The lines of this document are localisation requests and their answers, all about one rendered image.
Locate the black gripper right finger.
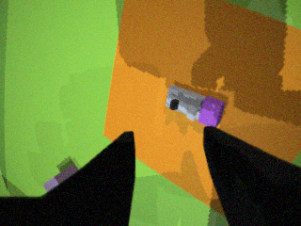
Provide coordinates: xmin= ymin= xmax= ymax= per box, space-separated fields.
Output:
xmin=202 ymin=126 xmax=301 ymax=226

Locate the orange flat square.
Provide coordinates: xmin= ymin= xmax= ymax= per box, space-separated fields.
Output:
xmin=103 ymin=0 xmax=301 ymax=217

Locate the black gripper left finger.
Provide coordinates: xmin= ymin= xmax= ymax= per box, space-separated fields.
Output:
xmin=0 ymin=131 xmax=135 ymax=226

